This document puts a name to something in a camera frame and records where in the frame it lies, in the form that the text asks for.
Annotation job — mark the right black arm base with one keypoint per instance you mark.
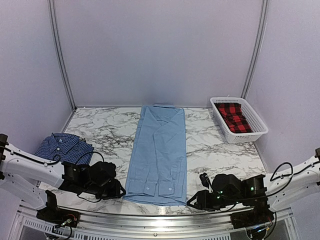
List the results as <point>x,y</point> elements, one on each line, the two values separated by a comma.
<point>260,214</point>

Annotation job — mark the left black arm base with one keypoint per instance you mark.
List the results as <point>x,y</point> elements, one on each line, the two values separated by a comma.
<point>59,216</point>

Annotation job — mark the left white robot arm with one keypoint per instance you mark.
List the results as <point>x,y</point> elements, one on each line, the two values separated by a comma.
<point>17,167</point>

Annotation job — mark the front aluminium rail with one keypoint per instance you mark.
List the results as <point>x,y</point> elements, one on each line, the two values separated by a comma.
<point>110,226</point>

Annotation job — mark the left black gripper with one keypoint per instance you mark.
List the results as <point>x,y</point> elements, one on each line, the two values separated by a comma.
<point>115,191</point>

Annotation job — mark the left aluminium frame post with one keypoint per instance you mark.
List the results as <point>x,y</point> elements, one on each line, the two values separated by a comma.
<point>59,54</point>

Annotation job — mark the right aluminium frame post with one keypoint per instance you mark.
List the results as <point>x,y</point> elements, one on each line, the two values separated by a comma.
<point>256,48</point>

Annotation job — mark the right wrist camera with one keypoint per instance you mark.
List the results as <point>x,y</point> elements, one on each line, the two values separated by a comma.
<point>206,182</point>

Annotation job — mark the light blue long sleeve shirt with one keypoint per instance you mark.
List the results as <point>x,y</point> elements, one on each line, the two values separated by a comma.
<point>157,173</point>

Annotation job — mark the blue checked shirt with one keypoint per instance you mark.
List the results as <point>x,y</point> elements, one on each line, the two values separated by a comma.
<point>71,148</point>

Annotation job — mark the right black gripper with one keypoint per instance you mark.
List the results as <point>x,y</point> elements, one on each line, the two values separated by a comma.
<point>203,200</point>

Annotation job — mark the aluminium frame post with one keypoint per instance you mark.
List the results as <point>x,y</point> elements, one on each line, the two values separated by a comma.
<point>59,54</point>
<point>256,48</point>

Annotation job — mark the white plastic basket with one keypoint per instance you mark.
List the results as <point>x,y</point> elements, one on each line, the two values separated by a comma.
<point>257,125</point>

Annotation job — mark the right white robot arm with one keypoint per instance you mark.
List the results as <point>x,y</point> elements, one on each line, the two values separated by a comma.
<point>272,191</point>

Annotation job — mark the red black plaid shirt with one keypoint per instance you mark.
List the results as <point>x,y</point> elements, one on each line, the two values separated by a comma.
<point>233,117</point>

